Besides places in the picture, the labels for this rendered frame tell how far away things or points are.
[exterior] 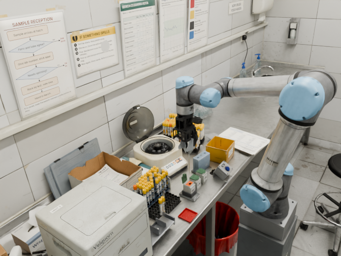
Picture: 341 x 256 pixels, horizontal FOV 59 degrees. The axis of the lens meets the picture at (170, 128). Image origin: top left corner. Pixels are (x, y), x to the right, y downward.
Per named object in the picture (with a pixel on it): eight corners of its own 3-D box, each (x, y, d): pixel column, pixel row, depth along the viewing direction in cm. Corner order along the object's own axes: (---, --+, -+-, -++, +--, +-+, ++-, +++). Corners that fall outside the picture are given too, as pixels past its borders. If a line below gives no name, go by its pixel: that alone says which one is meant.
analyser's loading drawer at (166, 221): (145, 256, 119) (143, 247, 116) (132, 249, 122) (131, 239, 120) (175, 224, 133) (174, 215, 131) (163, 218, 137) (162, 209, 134)
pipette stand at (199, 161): (200, 177, 166) (200, 161, 161) (191, 171, 170) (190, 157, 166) (211, 168, 172) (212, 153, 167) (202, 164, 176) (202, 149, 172)
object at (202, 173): (203, 184, 160) (203, 174, 156) (195, 181, 162) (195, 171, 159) (207, 180, 162) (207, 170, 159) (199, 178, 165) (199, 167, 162)
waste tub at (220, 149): (226, 165, 174) (227, 151, 169) (205, 160, 180) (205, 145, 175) (234, 154, 184) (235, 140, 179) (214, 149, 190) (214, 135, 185)
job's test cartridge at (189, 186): (191, 197, 149) (191, 187, 146) (183, 194, 151) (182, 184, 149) (195, 192, 152) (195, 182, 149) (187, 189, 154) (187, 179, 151)
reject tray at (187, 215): (190, 223, 136) (190, 222, 135) (177, 217, 139) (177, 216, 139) (198, 214, 140) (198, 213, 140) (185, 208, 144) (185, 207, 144)
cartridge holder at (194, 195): (194, 201, 148) (194, 196, 146) (178, 195, 153) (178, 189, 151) (200, 195, 152) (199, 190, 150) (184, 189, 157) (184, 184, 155)
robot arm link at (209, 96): (227, 85, 118) (204, 80, 125) (210, 92, 111) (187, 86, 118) (226, 103, 122) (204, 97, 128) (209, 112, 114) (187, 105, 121)
